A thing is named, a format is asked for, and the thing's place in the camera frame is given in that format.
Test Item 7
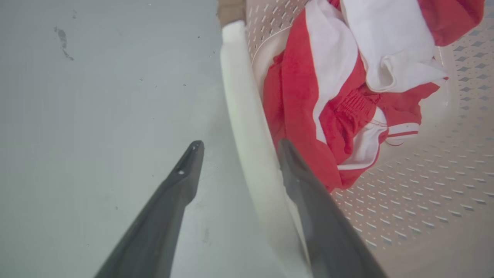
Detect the white perforated plastic laundry basket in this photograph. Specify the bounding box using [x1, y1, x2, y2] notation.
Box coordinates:
[220, 0, 494, 278]

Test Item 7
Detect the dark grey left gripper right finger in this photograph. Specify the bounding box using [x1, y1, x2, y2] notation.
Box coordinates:
[278, 138, 388, 278]

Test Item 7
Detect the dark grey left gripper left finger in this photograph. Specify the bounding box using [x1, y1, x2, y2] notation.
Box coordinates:
[94, 140, 205, 278]

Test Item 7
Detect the red and white garment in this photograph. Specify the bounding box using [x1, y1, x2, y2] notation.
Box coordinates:
[262, 0, 485, 192]

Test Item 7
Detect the white cloth garment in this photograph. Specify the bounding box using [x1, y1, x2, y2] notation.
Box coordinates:
[340, 0, 449, 93]

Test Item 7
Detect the brown wooden furniture piece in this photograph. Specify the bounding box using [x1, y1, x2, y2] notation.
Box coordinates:
[217, 0, 247, 27]

